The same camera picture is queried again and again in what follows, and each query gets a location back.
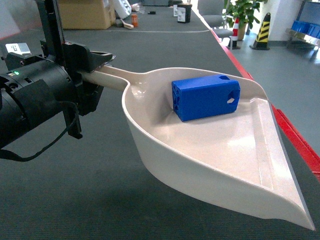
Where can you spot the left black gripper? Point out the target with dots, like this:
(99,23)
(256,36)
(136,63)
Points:
(65,90)

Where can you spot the blue plastic block part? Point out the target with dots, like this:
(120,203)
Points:
(206,96)

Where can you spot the beige plastic dustpan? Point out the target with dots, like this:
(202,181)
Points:
(236,161)

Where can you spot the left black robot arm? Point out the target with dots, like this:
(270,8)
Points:
(36,88)

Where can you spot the wooden hand brush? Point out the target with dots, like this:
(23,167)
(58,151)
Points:
(121,23)

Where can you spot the large cardboard box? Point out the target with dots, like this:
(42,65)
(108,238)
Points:
(86,14)

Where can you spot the orange bottle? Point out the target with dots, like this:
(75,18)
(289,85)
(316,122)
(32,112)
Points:
(134,20)

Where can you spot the white black container behind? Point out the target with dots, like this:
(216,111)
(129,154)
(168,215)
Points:
(175,10)

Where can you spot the grey office chair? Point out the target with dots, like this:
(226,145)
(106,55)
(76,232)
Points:
(212,13)

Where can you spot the red white traffic cone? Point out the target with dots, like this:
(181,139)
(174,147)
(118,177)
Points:
(233,43)

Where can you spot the green potted plant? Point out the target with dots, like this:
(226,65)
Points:
(244,11)

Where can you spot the black yellow traffic cone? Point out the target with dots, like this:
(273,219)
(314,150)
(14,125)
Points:
(262,38)

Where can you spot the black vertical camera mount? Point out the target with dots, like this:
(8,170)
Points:
(52,29)

